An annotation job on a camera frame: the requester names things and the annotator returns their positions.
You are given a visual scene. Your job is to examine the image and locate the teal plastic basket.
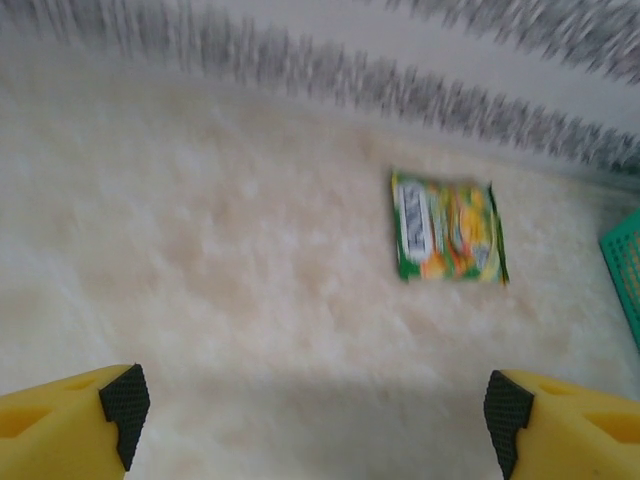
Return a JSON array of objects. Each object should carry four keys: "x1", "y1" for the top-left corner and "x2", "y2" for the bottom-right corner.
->
[{"x1": 598, "y1": 208, "x2": 640, "y2": 351}]

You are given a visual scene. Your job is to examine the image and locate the green candy bag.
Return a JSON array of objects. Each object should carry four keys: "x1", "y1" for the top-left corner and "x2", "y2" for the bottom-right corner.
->
[{"x1": 389, "y1": 167, "x2": 511, "y2": 286}]

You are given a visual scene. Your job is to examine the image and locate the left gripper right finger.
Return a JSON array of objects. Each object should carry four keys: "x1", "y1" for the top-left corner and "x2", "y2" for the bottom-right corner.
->
[{"x1": 483, "y1": 368, "x2": 640, "y2": 480}]

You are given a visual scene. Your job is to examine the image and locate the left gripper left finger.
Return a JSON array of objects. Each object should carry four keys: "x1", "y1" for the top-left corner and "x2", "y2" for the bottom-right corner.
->
[{"x1": 0, "y1": 363, "x2": 151, "y2": 480}]

